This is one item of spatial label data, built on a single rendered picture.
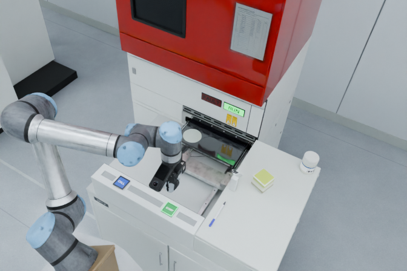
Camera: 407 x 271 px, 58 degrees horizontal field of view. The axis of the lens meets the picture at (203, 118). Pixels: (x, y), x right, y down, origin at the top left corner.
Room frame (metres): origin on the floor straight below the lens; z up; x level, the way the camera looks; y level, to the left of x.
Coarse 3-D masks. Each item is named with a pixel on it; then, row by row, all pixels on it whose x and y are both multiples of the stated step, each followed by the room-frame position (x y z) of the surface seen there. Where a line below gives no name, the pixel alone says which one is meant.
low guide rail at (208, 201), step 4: (228, 168) 1.17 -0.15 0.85; (216, 188) 1.05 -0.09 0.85; (212, 192) 1.02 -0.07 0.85; (216, 192) 1.03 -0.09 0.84; (208, 196) 1.00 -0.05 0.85; (212, 196) 1.00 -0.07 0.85; (208, 200) 0.97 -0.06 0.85; (204, 204) 0.95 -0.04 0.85; (208, 204) 0.96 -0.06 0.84; (200, 208) 0.93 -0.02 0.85; (204, 208) 0.93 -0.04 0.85; (200, 212) 0.91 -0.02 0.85
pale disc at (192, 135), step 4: (184, 132) 1.35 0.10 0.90; (188, 132) 1.36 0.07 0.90; (192, 132) 1.36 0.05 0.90; (196, 132) 1.36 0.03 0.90; (184, 136) 1.33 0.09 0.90; (188, 136) 1.33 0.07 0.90; (192, 136) 1.33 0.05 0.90; (196, 136) 1.33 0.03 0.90; (200, 136) 1.34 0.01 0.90; (188, 140) 1.30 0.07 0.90; (192, 140) 1.30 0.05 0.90; (196, 140) 1.30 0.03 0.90
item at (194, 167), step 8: (192, 160) 1.18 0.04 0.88; (184, 168) 1.13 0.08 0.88; (192, 168) 1.13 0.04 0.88; (200, 168) 1.14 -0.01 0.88; (208, 168) 1.14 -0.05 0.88; (200, 176) 1.09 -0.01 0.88; (208, 176) 1.09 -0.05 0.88; (216, 176) 1.10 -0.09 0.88; (224, 176) 1.10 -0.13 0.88; (216, 184) 1.05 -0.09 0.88
